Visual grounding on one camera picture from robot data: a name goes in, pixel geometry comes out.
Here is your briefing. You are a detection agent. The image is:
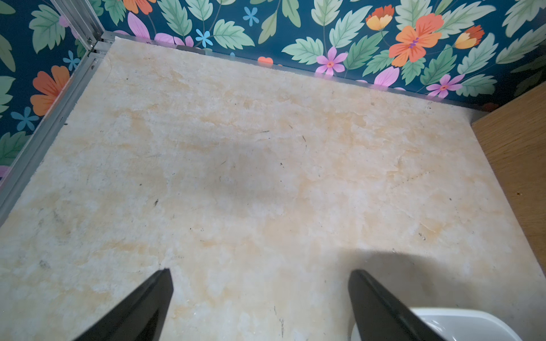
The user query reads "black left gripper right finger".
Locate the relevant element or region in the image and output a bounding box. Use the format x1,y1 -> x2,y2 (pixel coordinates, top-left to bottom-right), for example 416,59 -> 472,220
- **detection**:
348,269 -> 443,340

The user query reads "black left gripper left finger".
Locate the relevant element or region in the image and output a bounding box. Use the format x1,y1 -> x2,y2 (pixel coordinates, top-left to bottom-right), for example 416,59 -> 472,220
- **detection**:
76,269 -> 173,340

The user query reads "white storage tray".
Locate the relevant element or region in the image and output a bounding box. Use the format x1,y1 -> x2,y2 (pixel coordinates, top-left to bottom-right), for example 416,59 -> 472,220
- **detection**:
364,307 -> 521,340

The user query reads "wooden shelf cabinet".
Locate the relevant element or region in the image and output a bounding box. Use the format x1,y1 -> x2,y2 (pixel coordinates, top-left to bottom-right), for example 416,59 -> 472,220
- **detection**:
471,83 -> 545,270

